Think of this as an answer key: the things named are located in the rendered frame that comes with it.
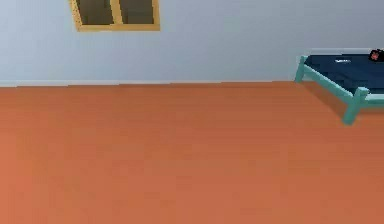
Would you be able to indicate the teal bed with navy mattress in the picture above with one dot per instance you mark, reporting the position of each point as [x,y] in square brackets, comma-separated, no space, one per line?
[353,75]

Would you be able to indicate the small black and red object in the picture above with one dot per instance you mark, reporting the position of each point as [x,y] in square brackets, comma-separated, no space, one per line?
[376,55]

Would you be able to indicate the wooden framed window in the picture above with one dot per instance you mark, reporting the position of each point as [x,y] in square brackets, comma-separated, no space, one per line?
[116,27]

